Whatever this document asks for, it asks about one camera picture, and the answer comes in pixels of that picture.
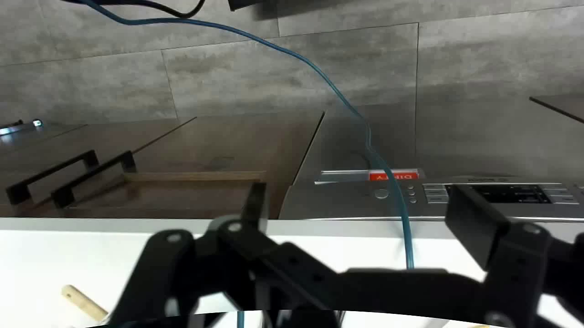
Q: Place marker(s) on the brown lower cabinet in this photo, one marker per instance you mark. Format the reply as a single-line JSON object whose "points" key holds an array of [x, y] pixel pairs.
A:
{"points": [[213, 152]]}

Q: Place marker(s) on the stainless steel dishwasher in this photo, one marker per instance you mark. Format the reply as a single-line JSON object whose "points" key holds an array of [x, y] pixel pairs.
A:
{"points": [[487, 201]]}

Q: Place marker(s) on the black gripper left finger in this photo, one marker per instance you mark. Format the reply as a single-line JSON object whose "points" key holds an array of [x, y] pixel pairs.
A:
{"points": [[244, 274]]}

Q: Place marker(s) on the shiny metal knob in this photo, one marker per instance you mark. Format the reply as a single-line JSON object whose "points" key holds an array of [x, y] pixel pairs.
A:
{"points": [[16, 127]]}

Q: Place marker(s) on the wooden slotted spoon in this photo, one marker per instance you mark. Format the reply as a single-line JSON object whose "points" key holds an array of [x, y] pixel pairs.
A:
{"points": [[83, 301]]}

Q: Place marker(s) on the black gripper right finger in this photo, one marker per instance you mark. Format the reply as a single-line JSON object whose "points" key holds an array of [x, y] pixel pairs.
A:
{"points": [[523, 267]]}

